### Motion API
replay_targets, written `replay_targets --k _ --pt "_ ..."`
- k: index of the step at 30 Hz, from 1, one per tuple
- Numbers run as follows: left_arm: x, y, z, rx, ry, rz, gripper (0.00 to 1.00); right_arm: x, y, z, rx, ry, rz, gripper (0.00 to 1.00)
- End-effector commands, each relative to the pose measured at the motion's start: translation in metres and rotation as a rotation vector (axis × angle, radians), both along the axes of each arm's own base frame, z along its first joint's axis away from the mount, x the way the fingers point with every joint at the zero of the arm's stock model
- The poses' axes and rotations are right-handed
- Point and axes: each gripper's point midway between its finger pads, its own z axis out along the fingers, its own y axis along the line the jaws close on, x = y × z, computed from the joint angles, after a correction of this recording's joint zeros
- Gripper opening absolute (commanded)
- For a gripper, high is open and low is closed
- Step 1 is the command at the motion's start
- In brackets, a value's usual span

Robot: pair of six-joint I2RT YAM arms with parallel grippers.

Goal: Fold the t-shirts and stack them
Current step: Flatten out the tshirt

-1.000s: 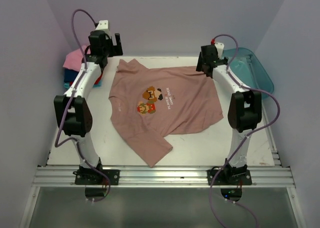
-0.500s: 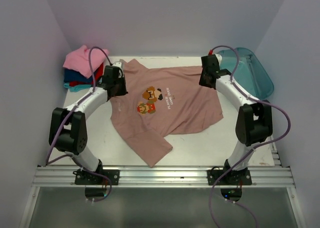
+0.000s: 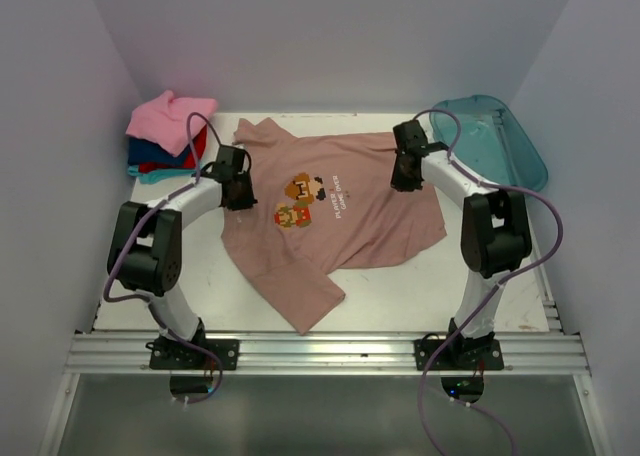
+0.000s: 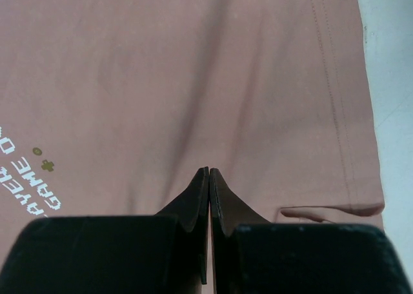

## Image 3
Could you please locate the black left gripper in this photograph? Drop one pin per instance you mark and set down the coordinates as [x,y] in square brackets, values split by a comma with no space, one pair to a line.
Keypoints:
[248,199]

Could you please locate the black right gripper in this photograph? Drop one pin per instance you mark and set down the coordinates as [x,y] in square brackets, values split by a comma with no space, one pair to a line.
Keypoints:
[398,182]

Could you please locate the dusty pink printed t-shirt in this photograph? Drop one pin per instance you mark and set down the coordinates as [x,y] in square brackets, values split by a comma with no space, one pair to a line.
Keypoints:
[323,203]

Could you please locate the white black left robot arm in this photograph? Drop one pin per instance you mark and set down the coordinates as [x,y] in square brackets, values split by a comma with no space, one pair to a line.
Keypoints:
[145,259]

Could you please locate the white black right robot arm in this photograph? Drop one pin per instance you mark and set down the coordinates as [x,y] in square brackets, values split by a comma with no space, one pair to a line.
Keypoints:
[495,239]

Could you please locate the teal plastic bin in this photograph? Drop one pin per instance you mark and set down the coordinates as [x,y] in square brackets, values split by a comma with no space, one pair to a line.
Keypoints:
[487,138]

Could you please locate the folded pink t-shirt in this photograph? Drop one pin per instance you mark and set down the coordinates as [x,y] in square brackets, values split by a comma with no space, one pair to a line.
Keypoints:
[164,120]

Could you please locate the folded teal t-shirt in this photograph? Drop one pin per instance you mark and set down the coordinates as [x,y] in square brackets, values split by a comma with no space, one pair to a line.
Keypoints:
[153,173]

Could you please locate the folded navy blue t-shirt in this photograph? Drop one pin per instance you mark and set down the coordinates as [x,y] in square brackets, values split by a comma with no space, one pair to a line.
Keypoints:
[149,154]

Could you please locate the aluminium mounting rail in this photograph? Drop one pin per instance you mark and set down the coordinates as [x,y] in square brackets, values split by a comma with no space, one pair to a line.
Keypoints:
[335,353]

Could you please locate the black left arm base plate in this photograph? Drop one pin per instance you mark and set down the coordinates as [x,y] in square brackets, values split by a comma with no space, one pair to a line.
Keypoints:
[166,354]

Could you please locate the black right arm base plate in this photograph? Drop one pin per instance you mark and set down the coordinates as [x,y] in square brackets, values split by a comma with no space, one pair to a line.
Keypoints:
[462,354]

